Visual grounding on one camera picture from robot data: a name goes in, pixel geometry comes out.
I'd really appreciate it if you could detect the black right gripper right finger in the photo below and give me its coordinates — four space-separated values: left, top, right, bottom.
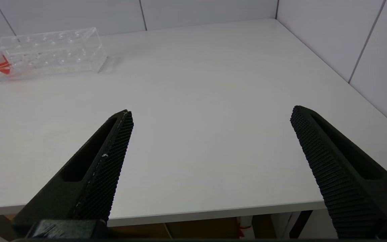
290 106 387 240

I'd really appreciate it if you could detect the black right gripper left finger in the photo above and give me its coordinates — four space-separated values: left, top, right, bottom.
11 109 134 240

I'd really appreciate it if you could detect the clear plastic test tube rack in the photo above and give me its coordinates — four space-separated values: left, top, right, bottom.
0 27 108 83

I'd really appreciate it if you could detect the white rolled paper with red ribbon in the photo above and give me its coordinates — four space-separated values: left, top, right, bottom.
235 217 254 240

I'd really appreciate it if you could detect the black table frame bar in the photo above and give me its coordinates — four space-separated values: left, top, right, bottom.
289 210 315 240

